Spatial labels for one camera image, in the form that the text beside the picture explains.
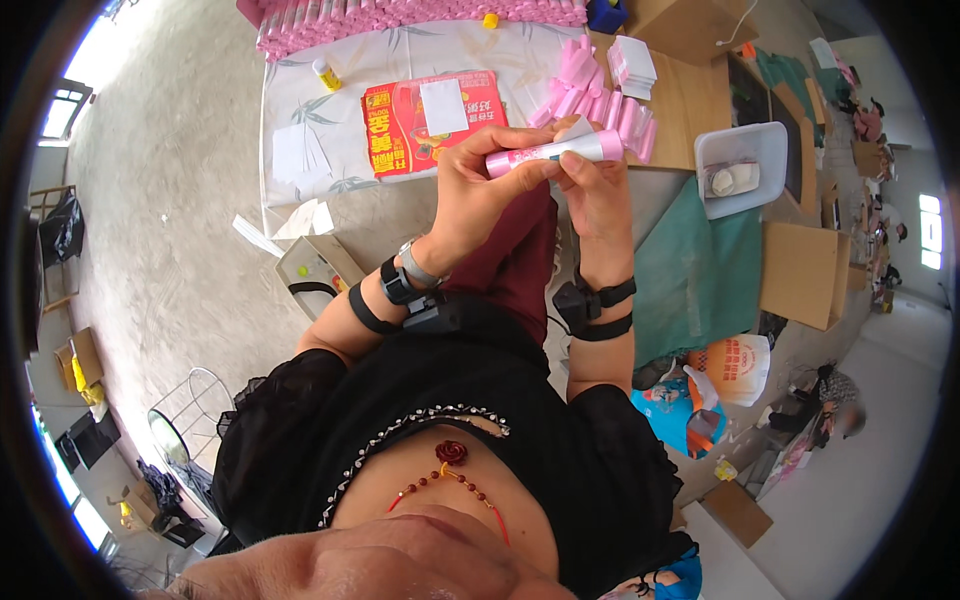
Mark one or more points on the blue printed bag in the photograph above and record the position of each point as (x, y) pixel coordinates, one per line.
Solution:
(671, 416)

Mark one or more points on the white square label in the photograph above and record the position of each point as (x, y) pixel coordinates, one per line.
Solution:
(444, 106)

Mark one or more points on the white paper backing pieces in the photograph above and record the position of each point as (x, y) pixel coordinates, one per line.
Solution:
(298, 156)

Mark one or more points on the blue container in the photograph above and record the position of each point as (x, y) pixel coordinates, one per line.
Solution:
(606, 13)

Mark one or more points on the cluttered work tables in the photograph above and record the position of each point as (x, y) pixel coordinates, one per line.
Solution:
(870, 172)

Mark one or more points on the person's right hand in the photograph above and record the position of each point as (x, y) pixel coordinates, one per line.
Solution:
(600, 225)

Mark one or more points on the red printed paper sheet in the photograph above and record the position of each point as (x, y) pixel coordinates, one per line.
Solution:
(397, 127)

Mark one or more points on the clear plastic bin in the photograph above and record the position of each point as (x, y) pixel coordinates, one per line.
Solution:
(742, 150)

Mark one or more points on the stack of white labels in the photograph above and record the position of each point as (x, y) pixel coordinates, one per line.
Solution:
(631, 66)

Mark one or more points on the small yellow packet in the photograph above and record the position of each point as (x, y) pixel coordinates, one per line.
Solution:
(724, 470)

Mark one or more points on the silver wrist watch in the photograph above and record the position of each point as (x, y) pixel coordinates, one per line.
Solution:
(417, 264)

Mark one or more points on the small cardboard box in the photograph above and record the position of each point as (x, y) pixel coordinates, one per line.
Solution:
(739, 511)

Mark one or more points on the open cardboard tray box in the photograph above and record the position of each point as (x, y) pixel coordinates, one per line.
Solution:
(319, 274)

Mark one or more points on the flat cardboard box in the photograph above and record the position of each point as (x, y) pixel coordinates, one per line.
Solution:
(802, 274)

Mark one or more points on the person's body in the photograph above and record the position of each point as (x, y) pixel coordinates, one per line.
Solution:
(450, 420)

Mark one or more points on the black wrist band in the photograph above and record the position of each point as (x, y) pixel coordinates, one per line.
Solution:
(409, 300)
(592, 304)

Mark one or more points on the pink tube with white cap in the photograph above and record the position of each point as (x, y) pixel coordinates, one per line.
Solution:
(547, 152)

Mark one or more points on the person's legs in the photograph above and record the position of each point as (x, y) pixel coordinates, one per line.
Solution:
(510, 255)

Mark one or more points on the person's left hand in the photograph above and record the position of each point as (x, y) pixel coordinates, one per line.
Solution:
(469, 199)

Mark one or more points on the leaf print table cloth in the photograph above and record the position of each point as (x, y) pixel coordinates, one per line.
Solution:
(390, 56)

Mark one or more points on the row of pink tubes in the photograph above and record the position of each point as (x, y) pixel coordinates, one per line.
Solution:
(420, 19)

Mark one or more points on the wooden chair with black bag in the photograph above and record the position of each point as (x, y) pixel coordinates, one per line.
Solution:
(60, 240)

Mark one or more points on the white roll in bag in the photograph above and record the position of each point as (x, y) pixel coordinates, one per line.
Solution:
(731, 178)

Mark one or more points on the dark framed wooden trays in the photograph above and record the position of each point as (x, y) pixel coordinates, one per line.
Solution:
(780, 127)

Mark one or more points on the yellow white glue stick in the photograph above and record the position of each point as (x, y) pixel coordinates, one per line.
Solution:
(327, 75)

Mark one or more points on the cardboard box with yellow bag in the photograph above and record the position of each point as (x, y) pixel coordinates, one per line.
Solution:
(79, 364)

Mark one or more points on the large cardboard box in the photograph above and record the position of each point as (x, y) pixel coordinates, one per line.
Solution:
(690, 30)

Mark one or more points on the yellow cap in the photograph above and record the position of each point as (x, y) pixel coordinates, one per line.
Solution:
(490, 20)

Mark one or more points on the white paper strip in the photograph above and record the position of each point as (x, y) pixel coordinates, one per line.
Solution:
(257, 236)

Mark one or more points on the heap of boxes and bags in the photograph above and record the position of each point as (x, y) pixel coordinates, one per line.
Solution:
(161, 502)

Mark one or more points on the green cloth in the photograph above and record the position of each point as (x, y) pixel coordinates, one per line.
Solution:
(690, 277)

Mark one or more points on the white crumpled paper sheets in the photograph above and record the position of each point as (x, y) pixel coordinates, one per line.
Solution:
(304, 220)

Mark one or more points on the white label sticker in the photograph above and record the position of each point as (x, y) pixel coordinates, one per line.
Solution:
(576, 130)

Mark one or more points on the heap of loose pink tubes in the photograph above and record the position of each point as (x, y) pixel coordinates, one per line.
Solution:
(600, 97)

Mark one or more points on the orange white plastic bag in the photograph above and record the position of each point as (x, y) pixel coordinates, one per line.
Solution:
(739, 367)

